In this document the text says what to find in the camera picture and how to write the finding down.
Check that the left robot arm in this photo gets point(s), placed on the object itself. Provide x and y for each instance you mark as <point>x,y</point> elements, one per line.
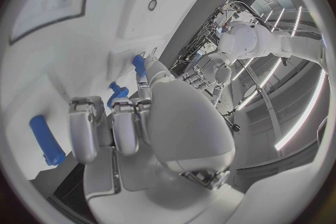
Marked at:
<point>246,39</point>

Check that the blue gear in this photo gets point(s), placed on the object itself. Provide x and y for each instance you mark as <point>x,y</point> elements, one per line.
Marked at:
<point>117,91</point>

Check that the cluttered workshop rack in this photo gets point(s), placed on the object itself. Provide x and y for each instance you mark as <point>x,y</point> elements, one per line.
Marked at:
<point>199,43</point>

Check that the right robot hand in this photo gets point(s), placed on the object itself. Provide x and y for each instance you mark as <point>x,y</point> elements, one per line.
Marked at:
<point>189,127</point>

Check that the white task board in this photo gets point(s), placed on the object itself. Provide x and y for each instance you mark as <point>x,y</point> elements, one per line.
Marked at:
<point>86,43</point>

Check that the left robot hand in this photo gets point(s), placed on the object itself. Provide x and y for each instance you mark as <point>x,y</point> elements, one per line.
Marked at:
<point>222,76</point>

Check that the blue peg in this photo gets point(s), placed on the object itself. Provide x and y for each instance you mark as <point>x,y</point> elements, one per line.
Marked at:
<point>138,65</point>

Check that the long blue cylinder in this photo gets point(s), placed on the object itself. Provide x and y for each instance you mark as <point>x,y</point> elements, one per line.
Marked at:
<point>47,140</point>

